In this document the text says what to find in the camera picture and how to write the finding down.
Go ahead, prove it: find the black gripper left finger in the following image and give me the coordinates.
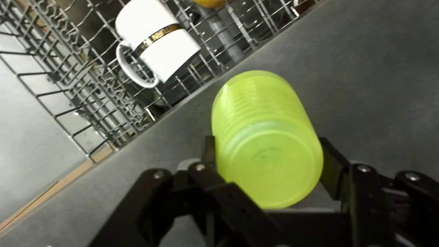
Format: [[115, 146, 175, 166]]
[[88, 135, 280, 247]]

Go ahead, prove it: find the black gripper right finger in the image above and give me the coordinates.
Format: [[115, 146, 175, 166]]
[[317, 136, 439, 247]]

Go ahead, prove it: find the yellow-green plastic cup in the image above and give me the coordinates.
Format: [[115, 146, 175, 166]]
[[210, 69, 325, 211]]

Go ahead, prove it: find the white mug with dark band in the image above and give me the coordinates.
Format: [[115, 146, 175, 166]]
[[114, 0, 203, 91]]

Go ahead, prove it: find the deep yellow mug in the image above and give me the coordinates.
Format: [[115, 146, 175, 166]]
[[191, 0, 228, 11]]

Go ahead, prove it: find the wire dishwasher rack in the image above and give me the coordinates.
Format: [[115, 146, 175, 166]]
[[0, 0, 324, 165]]

